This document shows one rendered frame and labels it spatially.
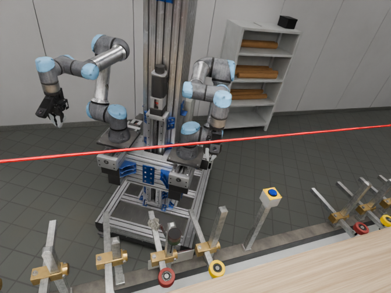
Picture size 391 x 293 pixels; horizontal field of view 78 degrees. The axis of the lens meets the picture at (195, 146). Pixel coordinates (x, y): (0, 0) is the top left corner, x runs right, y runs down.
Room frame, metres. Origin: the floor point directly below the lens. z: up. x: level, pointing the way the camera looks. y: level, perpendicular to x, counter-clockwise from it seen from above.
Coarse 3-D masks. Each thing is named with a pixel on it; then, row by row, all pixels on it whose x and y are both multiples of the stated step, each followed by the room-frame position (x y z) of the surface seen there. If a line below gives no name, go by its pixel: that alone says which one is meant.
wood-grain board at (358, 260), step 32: (288, 256) 0.73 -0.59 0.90; (320, 256) 0.76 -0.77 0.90; (352, 256) 0.80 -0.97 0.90; (384, 256) 0.83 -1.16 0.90; (192, 288) 0.49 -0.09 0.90; (224, 288) 0.52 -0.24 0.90; (256, 288) 0.54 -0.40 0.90; (288, 288) 0.57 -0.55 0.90; (320, 288) 0.59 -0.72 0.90; (352, 288) 0.62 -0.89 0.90; (384, 288) 0.65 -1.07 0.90
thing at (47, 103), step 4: (48, 96) 1.01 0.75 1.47; (44, 100) 0.99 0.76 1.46; (48, 100) 0.99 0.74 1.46; (52, 100) 1.00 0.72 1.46; (40, 104) 0.97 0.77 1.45; (44, 104) 0.97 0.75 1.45; (48, 104) 0.97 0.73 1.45; (52, 104) 0.99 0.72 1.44; (40, 108) 0.95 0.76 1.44; (44, 108) 0.95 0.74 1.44; (48, 108) 0.96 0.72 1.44; (36, 112) 0.93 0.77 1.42; (40, 112) 0.93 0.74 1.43; (44, 112) 0.93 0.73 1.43; (48, 112) 0.95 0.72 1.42; (40, 116) 0.92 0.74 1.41; (44, 116) 0.92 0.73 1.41
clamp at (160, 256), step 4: (156, 252) 0.65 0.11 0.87; (160, 252) 0.65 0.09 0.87; (164, 252) 0.66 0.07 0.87; (176, 252) 0.67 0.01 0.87; (156, 256) 0.63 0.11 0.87; (160, 256) 0.63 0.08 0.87; (164, 256) 0.64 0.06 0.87; (172, 256) 0.64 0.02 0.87; (176, 256) 0.65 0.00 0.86; (152, 260) 0.61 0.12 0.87; (156, 260) 0.61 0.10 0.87; (160, 260) 0.61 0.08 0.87; (168, 260) 0.63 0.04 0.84; (172, 260) 0.64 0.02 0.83; (152, 264) 0.60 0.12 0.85; (156, 264) 0.61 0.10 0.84
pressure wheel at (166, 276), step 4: (164, 268) 0.56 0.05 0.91; (168, 268) 0.56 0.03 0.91; (160, 272) 0.54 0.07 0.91; (164, 272) 0.54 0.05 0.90; (168, 272) 0.55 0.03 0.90; (172, 272) 0.55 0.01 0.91; (160, 276) 0.52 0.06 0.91; (164, 276) 0.53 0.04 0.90; (168, 276) 0.53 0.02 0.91; (172, 276) 0.53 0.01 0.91; (160, 280) 0.50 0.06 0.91; (164, 280) 0.51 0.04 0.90; (168, 280) 0.51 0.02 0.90; (172, 280) 0.51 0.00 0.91; (160, 284) 0.50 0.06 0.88; (164, 284) 0.49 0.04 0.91; (168, 284) 0.49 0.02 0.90; (172, 284) 0.51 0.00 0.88
